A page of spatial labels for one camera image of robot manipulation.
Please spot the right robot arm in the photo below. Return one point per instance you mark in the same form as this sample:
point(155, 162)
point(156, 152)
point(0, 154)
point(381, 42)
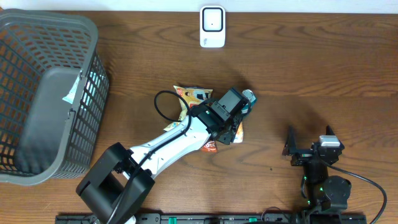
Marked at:
point(327, 195)

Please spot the blue mouthwash bottle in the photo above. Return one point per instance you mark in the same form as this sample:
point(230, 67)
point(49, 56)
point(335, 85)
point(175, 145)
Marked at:
point(249, 94)

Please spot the orange chocolate bar wrapper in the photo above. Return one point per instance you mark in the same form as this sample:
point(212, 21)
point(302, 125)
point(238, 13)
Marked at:
point(210, 146)

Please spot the grey plastic shopping basket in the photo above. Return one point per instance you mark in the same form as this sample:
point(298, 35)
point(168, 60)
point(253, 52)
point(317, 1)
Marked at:
point(42, 136)

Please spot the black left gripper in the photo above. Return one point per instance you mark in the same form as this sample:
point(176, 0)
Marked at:
point(230, 135)

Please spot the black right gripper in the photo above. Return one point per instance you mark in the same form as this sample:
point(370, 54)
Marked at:
point(303, 155)

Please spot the white barcode scanner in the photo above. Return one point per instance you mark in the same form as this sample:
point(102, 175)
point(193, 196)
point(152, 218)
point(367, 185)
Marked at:
point(212, 27)

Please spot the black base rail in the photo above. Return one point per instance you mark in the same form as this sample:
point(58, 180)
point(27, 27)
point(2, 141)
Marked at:
point(156, 218)

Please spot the cream snack bag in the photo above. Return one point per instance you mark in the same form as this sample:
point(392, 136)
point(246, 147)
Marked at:
point(194, 96)

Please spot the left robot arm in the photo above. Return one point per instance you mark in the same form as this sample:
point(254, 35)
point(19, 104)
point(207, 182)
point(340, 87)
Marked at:
point(117, 185)

